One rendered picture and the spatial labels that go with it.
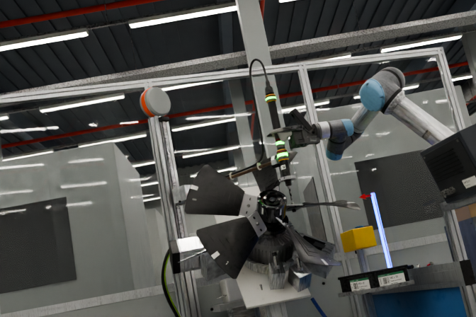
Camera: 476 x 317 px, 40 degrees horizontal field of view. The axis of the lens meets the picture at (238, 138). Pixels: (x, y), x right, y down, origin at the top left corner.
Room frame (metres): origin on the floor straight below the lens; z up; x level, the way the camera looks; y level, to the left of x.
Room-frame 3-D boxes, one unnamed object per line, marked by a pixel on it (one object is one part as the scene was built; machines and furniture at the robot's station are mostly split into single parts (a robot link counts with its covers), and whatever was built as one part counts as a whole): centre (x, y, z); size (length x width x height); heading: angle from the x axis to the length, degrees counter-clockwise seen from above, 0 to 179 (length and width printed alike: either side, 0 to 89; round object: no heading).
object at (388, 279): (2.49, -0.40, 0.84); 0.22 x 0.17 x 0.07; 28
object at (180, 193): (3.02, 0.30, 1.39); 0.10 x 0.07 x 0.08; 48
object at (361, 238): (2.98, -0.45, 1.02); 0.16 x 0.10 x 0.11; 13
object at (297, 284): (2.60, -0.14, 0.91); 0.12 x 0.08 x 0.12; 13
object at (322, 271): (2.65, -0.21, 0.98); 0.20 x 0.16 x 0.20; 13
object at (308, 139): (2.63, -0.27, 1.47); 0.12 x 0.08 x 0.09; 104
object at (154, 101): (3.08, 0.37, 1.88); 0.17 x 0.15 x 0.16; 103
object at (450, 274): (2.59, -0.54, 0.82); 0.90 x 0.04 x 0.08; 13
